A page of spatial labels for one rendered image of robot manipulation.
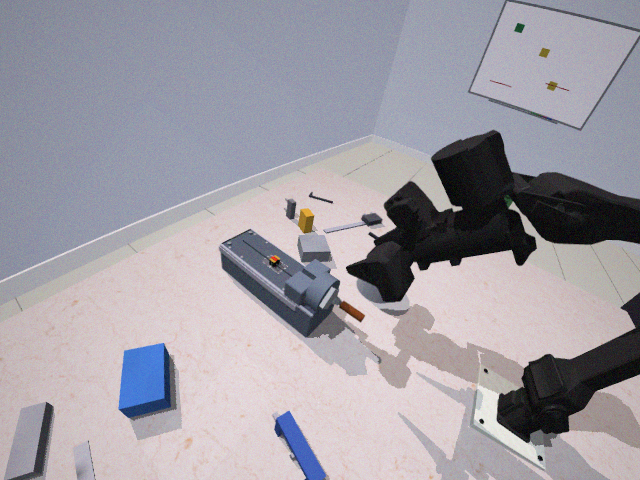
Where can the blue rectangular block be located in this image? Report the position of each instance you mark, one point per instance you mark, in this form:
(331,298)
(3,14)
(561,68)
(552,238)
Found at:
(145,380)

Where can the yellow rectangular bar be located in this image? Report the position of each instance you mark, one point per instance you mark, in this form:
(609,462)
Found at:
(306,220)

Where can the blue c-clamp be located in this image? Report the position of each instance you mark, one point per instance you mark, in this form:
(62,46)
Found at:
(288,428)

